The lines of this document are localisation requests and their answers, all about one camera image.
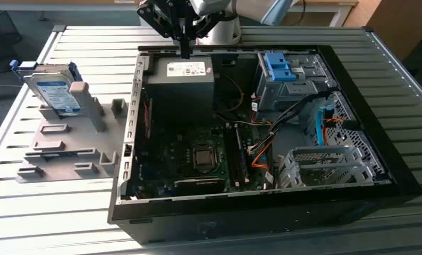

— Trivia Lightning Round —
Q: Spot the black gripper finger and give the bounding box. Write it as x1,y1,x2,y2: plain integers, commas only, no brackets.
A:
135,2,186,60
185,13,232,60

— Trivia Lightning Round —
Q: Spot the hard disk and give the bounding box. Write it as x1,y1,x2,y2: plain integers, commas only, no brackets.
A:
9,60,83,117

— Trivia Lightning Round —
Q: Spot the orange wire with black plug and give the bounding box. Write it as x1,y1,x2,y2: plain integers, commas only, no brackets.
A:
321,118,360,146

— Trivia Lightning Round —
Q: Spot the silver disk bay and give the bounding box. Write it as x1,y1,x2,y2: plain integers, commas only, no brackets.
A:
276,144,376,189

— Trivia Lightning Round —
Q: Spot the grey power supply unit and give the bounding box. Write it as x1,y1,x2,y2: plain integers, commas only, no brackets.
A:
146,55,217,125

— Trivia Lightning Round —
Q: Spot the blue drive latch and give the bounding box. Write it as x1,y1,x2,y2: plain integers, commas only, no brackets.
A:
262,52,297,82

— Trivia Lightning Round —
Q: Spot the grey metal drive cage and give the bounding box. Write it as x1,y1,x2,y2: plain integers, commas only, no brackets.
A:
254,52,338,112

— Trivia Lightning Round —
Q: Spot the black mesh wastebasket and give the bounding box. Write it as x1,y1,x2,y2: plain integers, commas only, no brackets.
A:
0,10,22,74

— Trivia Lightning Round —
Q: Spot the grey parts rack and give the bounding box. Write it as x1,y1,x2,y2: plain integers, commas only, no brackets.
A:
14,81,129,184

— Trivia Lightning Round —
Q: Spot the silver CPU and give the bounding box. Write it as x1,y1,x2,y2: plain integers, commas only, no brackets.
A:
194,149,214,165

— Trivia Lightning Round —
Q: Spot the black RAM stick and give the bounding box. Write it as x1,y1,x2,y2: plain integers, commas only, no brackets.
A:
233,123,250,184

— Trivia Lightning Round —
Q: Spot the green motherboard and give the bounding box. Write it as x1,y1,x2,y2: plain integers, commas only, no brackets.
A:
134,123,268,199

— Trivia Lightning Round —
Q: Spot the CPU socket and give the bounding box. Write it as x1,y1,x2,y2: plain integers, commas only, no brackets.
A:
190,142,221,175

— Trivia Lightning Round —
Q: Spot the wooden cabinet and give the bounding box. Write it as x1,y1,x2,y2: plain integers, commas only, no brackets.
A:
344,0,422,62

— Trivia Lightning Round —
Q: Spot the slim dark RAM stick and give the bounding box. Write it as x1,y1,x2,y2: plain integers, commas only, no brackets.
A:
39,150,78,160

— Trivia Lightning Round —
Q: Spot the black graphics card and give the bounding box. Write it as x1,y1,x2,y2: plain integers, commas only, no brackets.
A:
173,177,226,197

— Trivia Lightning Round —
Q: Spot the black open PC case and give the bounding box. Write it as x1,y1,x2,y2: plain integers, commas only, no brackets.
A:
106,44,422,244

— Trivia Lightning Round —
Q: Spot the thin yellow wire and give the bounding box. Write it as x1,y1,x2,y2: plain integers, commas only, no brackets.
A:
212,74,245,115

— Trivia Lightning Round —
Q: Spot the red wire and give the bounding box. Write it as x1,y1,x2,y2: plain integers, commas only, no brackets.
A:
142,98,153,139

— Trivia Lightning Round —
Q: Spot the wooden desk white frame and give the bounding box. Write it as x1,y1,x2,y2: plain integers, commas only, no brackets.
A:
0,0,360,27

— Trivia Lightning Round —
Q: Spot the multicolour wire bundle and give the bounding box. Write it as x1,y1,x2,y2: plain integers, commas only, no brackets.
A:
213,113,273,128

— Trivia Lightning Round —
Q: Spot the black cable bundle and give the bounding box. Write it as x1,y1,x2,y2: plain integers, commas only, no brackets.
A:
266,91,332,139

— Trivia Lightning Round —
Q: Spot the blue wire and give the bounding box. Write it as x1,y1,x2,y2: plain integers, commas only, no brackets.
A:
314,105,334,147

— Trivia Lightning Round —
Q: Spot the orange flat wire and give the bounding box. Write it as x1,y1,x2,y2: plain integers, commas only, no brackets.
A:
246,144,272,169

